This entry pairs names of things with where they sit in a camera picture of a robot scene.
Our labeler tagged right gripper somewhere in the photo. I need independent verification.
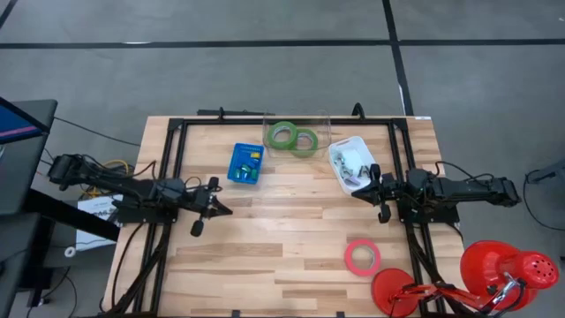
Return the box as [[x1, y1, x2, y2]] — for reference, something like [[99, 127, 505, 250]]
[[350, 163, 408, 224]]

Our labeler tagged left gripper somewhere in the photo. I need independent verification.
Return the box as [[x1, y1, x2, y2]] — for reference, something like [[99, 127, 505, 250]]
[[186, 177, 234, 239]]

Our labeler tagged grey-blue toy plane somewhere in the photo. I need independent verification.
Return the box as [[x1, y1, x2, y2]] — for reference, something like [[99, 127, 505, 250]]
[[331, 149, 350, 174]]

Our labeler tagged green masking tape roll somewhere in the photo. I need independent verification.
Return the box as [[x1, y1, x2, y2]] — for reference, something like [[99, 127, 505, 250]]
[[289, 127, 320, 159], [267, 120, 299, 150]]

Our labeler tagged pink masking tape roll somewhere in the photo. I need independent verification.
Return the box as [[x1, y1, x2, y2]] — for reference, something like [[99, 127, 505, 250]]
[[343, 238, 382, 278]]

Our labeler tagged white plastic bin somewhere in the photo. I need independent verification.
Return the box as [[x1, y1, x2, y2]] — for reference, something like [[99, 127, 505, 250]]
[[328, 135, 379, 196]]

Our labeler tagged blue slotted plastic basket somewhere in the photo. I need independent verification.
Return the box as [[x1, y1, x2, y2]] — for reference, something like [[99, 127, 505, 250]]
[[226, 141, 266, 186]]

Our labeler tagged clear plastic bin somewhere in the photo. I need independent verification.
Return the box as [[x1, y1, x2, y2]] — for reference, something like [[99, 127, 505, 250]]
[[262, 108, 333, 159]]

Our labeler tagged white printed paper box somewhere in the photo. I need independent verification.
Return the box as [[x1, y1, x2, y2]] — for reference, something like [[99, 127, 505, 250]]
[[74, 193, 125, 252]]

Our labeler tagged red desk lamp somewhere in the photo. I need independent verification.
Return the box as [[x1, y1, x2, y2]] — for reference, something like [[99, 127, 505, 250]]
[[370, 239, 561, 318]]

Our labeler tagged computer monitor blue screen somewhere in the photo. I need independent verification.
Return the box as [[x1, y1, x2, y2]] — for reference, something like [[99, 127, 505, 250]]
[[0, 95, 50, 146]]

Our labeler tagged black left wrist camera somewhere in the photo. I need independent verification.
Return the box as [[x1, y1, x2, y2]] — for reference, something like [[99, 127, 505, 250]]
[[156, 178, 186, 202]]

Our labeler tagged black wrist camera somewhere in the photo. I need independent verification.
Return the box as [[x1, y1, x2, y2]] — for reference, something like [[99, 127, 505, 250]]
[[405, 167, 436, 193], [156, 178, 186, 202]]

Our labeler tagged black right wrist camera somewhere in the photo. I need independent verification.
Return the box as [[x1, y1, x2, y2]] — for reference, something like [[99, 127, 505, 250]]
[[405, 167, 436, 193]]

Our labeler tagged yellow cable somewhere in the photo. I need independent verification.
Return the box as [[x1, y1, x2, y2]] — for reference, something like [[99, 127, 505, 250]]
[[79, 158, 133, 200]]

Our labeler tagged black metal table frame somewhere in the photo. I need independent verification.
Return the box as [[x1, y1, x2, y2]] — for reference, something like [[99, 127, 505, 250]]
[[99, 102, 464, 318]]

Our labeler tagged black floor cable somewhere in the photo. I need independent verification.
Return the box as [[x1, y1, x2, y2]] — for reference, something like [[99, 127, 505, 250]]
[[523, 166, 565, 231]]

